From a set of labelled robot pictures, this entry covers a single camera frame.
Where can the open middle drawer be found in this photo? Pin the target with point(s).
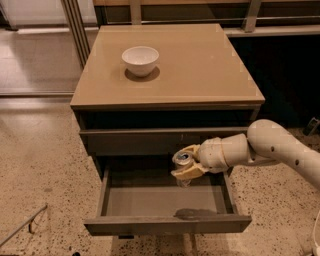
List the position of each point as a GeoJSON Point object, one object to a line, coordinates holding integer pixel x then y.
{"type": "Point", "coordinates": [149, 202]}

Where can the small dark floor object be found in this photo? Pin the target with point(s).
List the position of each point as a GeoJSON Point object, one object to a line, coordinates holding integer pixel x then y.
{"type": "Point", "coordinates": [312, 126]}

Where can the white ceramic bowl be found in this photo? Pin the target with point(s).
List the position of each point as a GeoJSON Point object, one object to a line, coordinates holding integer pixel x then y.
{"type": "Point", "coordinates": [140, 60]}

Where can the metal railing frame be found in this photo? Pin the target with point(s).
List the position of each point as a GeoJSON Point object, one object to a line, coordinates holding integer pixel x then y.
{"type": "Point", "coordinates": [238, 18]}

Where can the grey drawer cabinet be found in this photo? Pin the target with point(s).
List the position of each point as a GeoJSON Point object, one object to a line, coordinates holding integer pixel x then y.
{"type": "Point", "coordinates": [199, 82]}

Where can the closed top drawer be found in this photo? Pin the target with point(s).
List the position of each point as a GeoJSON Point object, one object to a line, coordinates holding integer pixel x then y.
{"type": "Point", "coordinates": [152, 141]}

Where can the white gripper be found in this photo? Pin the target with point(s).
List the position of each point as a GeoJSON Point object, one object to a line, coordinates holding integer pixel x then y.
{"type": "Point", "coordinates": [212, 156]}

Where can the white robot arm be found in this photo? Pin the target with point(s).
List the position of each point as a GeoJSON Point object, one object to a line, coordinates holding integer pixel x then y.
{"type": "Point", "coordinates": [265, 143]}

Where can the metal rod on floor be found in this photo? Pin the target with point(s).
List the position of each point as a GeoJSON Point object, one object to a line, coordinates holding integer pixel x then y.
{"type": "Point", "coordinates": [27, 222]}

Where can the silver redbull can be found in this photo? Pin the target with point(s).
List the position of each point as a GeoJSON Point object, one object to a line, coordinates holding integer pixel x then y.
{"type": "Point", "coordinates": [182, 161]}

